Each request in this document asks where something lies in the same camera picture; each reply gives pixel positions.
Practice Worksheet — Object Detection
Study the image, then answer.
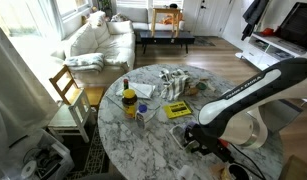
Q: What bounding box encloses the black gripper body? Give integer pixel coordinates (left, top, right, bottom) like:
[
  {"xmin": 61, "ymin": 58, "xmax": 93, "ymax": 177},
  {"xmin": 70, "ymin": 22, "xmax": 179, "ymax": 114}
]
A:
[{"xmin": 191, "ymin": 124, "xmax": 233, "ymax": 164}]

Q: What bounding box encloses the small white cup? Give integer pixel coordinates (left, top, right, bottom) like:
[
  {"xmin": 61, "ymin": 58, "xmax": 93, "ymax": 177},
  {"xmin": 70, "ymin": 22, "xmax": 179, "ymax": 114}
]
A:
[{"xmin": 177, "ymin": 164, "xmax": 195, "ymax": 180}]

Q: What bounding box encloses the yellow flat card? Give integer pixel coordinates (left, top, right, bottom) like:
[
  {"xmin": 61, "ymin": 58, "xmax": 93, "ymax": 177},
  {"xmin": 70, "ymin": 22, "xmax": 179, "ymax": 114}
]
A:
[{"xmin": 162, "ymin": 100, "xmax": 193, "ymax": 120}]

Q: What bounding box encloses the small tan wood block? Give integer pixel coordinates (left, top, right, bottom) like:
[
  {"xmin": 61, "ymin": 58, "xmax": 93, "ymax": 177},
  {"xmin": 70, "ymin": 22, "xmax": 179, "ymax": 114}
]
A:
[{"xmin": 208, "ymin": 164, "xmax": 224, "ymax": 179}]

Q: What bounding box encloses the orange glass jar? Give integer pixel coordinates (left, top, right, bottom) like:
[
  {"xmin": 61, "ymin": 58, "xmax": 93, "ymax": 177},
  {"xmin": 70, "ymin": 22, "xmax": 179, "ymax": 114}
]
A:
[{"xmin": 186, "ymin": 84, "xmax": 199, "ymax": 97}]

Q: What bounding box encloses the open tin can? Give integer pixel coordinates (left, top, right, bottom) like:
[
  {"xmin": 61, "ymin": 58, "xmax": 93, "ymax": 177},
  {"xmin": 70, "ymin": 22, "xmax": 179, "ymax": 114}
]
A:
[{"xmin": 222, "ymin": 162, "xmax": 254, "ymax": 180}]

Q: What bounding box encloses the clear glass tray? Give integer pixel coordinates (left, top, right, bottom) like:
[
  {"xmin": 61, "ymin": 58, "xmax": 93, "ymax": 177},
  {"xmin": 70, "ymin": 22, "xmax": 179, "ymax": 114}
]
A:
[{"xmin": 105, "ymin": 87, "xmax": 162, "ymax": 134}]

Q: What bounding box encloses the green round lid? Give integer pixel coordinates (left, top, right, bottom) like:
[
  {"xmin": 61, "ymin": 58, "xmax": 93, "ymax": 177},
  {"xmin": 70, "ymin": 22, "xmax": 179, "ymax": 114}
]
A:
[{"xmin": 196, "ymin": 81, "xmax": 208, "ymax": 91}]

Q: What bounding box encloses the blue cap clear bottle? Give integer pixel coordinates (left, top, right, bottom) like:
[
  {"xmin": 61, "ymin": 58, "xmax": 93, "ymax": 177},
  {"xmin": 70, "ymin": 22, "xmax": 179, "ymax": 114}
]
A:
[{"xmin": 135, "ymin": 104, "xmax": 149, "ymax": 129}]

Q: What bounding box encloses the striped dish towel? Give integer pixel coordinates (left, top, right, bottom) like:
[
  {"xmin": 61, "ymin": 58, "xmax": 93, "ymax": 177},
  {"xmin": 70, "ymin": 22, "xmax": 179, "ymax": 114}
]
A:
[{"xmin": 158, "ymin": 68, "xmax": 191, "ymax": 102}]

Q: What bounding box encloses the white folded napkin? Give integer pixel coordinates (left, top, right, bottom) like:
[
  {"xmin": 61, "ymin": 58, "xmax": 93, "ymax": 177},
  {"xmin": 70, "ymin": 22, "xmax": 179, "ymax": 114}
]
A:
[{"xmin": 115, "ymin": 82, "xmax": 157, "ymax": 100}]

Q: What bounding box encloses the yellow lid dark jar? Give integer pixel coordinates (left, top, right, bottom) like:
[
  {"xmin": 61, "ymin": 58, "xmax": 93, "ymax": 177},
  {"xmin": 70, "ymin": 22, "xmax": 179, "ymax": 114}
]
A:
[{"xmin": 121, "ymin": 88, "xmax": 139, "ymax": 120}]

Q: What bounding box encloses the red cap green sauce bottle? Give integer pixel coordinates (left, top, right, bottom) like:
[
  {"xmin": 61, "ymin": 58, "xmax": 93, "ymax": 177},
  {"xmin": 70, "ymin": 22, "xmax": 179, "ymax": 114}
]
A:
[{"xmin": 122, "ymin": 78, "xmax": 130, "ymax": 92}]

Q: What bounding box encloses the brown cardboard box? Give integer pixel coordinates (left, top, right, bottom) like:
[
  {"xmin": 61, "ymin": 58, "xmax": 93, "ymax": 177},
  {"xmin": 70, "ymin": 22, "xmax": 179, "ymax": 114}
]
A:
[{"xmin": 279, "ymin": 154, "xmax": 307, "ymax": 180}]

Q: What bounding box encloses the grey door mat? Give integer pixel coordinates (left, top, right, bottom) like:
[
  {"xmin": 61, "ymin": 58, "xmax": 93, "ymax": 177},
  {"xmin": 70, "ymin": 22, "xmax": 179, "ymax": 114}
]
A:
[{"xmin": 192, "ymin": 35, "xmax": 216, "ymax": 48}]

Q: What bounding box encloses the white TV stand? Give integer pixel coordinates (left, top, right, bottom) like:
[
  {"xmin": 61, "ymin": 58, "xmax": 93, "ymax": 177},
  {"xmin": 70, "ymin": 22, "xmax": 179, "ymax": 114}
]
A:
[{"xmin": 235, "ymin": 32, "xmax": 307, "ymax": 72}]

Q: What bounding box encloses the dark patterned floor rug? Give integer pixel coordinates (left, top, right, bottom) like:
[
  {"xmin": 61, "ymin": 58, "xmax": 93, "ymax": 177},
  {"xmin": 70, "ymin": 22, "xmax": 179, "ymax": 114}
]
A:
[{"xmin": 64, "ymin": 123, "xmax": 111, "ymax": 180}]

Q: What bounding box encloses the black coffee table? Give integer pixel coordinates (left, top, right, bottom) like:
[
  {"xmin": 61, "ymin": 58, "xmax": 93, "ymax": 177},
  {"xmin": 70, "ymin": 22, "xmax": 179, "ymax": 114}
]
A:
[{"xmin": 139, "ymin": 30, "xmax": 196, "ymax": 55}]

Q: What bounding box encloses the white sofa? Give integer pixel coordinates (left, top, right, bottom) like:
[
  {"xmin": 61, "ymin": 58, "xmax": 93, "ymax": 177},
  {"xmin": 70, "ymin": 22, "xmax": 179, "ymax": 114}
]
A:
[{"xmin": 51, "ymin": 10, "xmax": 137, "ymax": 84}]

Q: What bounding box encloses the wooden chair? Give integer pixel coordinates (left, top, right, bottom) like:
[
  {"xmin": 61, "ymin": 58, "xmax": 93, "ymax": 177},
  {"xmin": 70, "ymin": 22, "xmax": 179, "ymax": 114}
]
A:
[
  {"xmin": 48, "ymin": 64, "xmax": 106, "ymax": 108},
  {"xmin": 47, "ymin": 88, "xmax": 94, "ymax": 144}
]

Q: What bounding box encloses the orange toy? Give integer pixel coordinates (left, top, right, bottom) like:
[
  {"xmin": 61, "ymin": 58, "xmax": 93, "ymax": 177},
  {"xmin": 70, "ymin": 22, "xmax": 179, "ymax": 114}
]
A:
[{"xmin": 161, "ymin": 13, "xmax": 184, "ymax": 26}]

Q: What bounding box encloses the white door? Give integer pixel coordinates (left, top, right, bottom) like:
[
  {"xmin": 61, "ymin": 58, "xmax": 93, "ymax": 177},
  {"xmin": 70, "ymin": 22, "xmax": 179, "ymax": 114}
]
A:
[{"xmin": 192, "ymin": 0, "xmax": 234, "ymax": 37}]

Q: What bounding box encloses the red object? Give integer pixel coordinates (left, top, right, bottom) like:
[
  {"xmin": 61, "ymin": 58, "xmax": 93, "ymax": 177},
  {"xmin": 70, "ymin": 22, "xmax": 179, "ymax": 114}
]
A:
[{"xmin": 261, "ymin": 27, "xmax": 275, "ymax": 37}]

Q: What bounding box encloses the light wooden stool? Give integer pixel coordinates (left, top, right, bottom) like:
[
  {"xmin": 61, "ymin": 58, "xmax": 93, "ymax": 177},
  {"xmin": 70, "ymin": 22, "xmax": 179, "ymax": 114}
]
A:
[{"xmin": 150, "ymin": 7, "xmax": 181, "ymax": 38}]

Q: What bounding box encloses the folded grey white blanket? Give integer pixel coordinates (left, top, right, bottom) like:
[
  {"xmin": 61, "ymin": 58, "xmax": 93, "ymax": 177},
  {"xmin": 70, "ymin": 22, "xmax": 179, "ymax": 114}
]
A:
[{"xmin": 63, "ymin": 52, "xmax": 106, "ymax": 74}]

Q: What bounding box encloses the light grey sofa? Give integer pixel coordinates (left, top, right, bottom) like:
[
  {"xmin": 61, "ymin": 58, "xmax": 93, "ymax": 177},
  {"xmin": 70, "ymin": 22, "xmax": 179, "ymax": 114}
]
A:
[{"xmin": 116, "ymin": 6, "xmax": 186, "ymax": 33}]

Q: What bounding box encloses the clear plastic storage bin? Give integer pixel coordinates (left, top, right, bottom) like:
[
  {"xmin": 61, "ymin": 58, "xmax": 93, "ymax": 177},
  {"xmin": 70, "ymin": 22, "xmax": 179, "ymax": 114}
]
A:
[{"xmin": 0, "ymin": 129, "xmax": 75, "ymax": 180}]

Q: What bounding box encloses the dark hanging jacket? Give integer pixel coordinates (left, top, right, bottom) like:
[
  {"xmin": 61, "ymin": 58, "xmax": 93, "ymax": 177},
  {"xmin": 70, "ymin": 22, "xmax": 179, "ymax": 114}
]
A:
[{"xmin": 241, "ymin": 0, "xmax": 271, "ymax": 42}]

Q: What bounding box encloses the floral cushion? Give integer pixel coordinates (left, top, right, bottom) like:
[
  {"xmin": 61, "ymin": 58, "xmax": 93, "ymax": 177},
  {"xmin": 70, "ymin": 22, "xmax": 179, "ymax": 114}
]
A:
[{"xmin": 110, "ymin": 13, "xmax": 129, "ymax": 23}]

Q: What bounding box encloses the black TV screen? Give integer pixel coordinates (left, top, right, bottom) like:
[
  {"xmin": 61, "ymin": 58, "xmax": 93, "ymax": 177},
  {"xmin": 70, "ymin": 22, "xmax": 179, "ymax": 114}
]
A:
[{"xmin": 279, "ymin": 2, "xmax": 307, "ymax": 51}]

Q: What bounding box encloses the patterned sofa pillow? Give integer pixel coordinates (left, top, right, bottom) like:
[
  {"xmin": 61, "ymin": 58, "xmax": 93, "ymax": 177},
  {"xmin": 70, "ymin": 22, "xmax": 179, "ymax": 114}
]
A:
[{"xmin": 87, "ymin": 10, "xmax": 107, "ymax": 28}]

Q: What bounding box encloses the green house plant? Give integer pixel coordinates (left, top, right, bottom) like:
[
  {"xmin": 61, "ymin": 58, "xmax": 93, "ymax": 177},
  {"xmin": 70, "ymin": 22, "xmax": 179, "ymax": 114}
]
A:
[{"xmin": 98, "ymin": 0, "xmax": 113, "ymax": 18}]

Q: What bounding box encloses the white tape roll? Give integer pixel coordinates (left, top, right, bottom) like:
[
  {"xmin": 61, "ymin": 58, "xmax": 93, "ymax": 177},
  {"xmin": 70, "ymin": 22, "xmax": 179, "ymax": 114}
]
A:
[{"xmin": 20, "ymin": 160, "xmax": 37, "ymax": 178}]

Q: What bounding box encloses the bright window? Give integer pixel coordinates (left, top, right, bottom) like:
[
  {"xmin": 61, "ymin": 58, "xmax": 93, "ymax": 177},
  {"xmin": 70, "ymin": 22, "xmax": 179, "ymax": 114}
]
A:
[{"xmin": 54, "ymin": 0, "xmax": 94, "ymax": 21}]

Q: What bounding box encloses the white sheer curtain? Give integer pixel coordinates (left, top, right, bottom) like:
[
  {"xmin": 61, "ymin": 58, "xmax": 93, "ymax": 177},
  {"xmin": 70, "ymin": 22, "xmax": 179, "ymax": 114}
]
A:
[{"xmin": 0, "ymin": 18, "xmax": 61, "ymax": 180}]

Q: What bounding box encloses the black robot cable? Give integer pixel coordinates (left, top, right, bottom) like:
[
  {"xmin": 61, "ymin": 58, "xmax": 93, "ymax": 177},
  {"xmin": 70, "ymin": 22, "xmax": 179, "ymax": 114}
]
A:
[{"xmin": 228, "ymin": 142, "xmax": 268, "ymax": 180}]

